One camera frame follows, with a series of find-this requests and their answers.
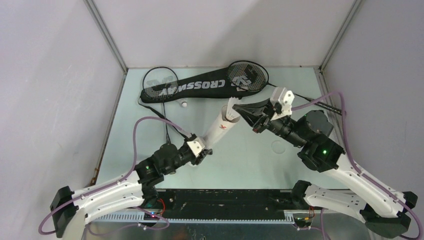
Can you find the badminton racket black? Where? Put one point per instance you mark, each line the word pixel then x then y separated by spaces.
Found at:
pixel 159 84
pixel 252 77

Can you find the shuttlecock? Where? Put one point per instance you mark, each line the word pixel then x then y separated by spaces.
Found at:
pixel 183 102
pixel 230 113

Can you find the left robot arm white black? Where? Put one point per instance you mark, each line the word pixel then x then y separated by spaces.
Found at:
pixel 136 190

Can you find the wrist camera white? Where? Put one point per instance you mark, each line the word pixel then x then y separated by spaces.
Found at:
pixel 281 101
pixel 196 145

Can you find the black racket bag crossway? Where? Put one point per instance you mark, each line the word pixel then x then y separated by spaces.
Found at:
pixel 209 85

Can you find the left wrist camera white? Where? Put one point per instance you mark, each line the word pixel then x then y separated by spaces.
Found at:
pixel 196 145

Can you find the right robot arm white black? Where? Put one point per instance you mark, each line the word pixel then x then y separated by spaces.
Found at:
pixel 383 210

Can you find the clear plastic tube lid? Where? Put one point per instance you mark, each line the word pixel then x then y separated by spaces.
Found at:
pixel 278 147

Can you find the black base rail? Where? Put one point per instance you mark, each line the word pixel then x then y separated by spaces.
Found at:
pixel 224 204

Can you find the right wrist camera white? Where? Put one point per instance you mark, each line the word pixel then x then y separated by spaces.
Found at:
pixel 281 101

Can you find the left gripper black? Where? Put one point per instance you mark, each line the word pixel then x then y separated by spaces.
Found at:
pixel 197 160

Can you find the white shuttlecock tube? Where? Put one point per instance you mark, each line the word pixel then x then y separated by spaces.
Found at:
pixel 219 128

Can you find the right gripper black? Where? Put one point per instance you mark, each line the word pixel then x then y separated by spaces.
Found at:
pixel 251 112

